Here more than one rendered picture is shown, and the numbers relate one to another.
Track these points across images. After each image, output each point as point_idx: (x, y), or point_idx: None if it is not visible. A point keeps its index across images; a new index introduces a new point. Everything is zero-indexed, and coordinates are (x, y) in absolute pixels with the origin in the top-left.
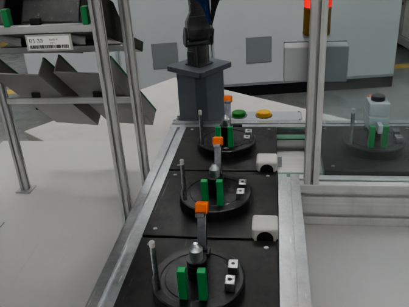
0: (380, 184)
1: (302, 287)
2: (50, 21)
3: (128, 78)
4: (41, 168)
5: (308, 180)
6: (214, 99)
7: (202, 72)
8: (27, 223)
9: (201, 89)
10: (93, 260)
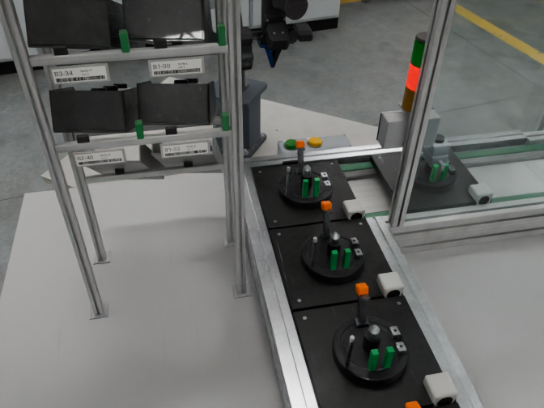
0: (449, 218)
1: (439, 334)
2: (175, 121)
3: (224, 148)
4: (99, 227)
5: (396, 223)
6: (253, 123)
7: (248, 102)
8: (133, 300)
9: (244, 117)
10: (227, 329)
